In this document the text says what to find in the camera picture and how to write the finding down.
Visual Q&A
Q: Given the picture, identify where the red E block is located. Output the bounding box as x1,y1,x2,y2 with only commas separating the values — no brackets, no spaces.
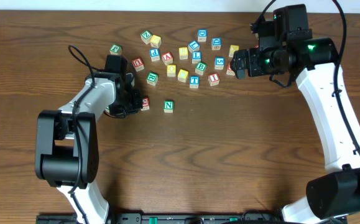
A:
141,98,150,111

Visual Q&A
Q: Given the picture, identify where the green N block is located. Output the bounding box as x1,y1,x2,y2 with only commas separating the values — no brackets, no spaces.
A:
164,100,174,113

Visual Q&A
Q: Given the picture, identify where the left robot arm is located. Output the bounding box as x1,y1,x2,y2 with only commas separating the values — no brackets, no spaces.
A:
35,55,142,223

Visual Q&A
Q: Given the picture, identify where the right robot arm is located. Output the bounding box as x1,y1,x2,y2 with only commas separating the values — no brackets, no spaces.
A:
230,4,360,223

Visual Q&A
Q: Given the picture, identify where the red U block right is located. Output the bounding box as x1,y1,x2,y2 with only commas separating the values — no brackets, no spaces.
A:
226,63,235,76

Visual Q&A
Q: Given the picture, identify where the red u block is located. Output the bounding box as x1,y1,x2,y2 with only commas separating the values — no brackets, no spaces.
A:
132,57,145,72
226,63,235,76

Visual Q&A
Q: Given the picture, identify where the green R block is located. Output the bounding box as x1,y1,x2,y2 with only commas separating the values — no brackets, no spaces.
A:
146,72,159,86

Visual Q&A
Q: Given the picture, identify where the blue S block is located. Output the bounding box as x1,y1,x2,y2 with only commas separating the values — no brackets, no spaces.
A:
215,57,225,70

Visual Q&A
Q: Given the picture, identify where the red U block left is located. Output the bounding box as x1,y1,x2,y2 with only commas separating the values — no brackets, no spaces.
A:
132,57,145,72

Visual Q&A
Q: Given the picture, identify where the blue D block right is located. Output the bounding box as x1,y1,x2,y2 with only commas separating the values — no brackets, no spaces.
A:
211,37,222,50

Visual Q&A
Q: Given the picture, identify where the blue d block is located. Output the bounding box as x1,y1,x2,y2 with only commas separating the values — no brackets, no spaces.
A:
197,29,207,42
211,37,222,50

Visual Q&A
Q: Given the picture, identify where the red I block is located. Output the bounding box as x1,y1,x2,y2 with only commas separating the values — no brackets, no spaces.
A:
208,73,220,86

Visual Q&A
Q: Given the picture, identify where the green J block left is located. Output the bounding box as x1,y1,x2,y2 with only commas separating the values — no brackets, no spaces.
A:
109,44,122,55

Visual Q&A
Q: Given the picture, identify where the yellow O block centre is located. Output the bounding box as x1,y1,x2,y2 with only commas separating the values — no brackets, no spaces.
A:
167,64,177,77

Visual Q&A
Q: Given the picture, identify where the green B block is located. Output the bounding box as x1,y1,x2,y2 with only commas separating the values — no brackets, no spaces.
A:
195,62,207,75

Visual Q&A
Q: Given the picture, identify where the blue P block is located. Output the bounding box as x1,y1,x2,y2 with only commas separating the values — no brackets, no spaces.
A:
149,48,160,62

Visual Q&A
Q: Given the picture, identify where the blue L block lower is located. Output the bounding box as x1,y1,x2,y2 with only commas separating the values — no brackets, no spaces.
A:
192,51,201,64

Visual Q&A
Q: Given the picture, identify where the blue l block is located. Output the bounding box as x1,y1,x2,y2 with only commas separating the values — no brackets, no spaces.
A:
188,40,200,52
192,51,201,64

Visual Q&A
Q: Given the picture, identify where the red A block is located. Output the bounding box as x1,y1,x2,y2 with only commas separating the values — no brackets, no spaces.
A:
162,52,173,65

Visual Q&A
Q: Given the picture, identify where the blue D block top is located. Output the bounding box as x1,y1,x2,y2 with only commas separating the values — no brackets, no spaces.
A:
197,29,207,42

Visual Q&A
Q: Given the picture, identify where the yellow C block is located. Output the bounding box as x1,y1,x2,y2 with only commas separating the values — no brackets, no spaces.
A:
177,69,189,83

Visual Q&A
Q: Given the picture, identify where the blue L block upper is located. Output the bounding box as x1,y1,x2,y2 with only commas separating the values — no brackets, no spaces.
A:
188,40,200,52

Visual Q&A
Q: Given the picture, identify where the blue T block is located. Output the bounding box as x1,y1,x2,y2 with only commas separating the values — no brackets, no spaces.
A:
190,75,200,88

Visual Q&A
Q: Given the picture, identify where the yellow block beside Z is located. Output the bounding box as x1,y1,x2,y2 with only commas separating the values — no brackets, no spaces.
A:
150,35,162,49

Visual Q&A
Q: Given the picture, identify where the green Z block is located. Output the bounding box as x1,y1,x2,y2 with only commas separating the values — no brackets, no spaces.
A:
141,30,152,45

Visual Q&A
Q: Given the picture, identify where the yellow S block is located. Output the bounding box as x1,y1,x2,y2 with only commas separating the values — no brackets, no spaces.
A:
178,47,188,60

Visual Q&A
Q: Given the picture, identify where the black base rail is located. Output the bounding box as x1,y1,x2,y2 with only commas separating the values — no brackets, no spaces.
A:
35,212,348,224

